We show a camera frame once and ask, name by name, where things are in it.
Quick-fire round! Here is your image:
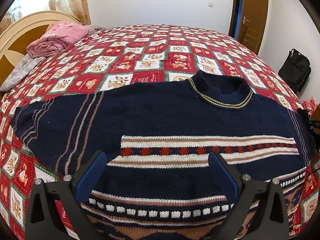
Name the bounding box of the red patchwork bear bedspread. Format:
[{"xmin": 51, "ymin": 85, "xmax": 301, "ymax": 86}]
[{"xmin": 1, "ymin": 25, "xmax": 319, "ymax": 239}]

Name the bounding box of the beige patterned curtain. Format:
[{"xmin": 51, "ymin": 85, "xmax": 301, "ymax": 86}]
[{"xmin": 1, "ymin": 0, "xmax": 91, "ymax": 33}]

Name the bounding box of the navy patterned knit sweater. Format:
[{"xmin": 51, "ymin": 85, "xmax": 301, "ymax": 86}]
[{"xmin": 10, "ymin": 71, "xmax": 316, "ymax": 239}]

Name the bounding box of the brown wooden door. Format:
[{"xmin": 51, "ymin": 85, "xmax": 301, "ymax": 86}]
[{"xmin": 228, "ymin": 0, "xmax": 268, "ymax": 54}]

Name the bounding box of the folded pink blanket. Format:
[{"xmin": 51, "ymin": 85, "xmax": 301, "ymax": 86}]
[{"xmin": 26, "ymin": 21, "xmax": 90, "ymax": 58}]

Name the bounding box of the red patterned bag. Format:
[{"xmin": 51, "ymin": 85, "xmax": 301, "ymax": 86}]
[{"xmin": 302, "ymin": 97, "xmax": 318, "ymax": 115}]

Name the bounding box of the grey floral pillow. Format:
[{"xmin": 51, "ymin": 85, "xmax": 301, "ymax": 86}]
[{"xmin": 1, "ymin": 54, "xmax": 45, "ymax": 92}]

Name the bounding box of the cream wooden headboard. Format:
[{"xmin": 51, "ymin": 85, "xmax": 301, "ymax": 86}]
[{"xmin": 0, "ymin": 11, "xmax": 79, "ymax": 83}]

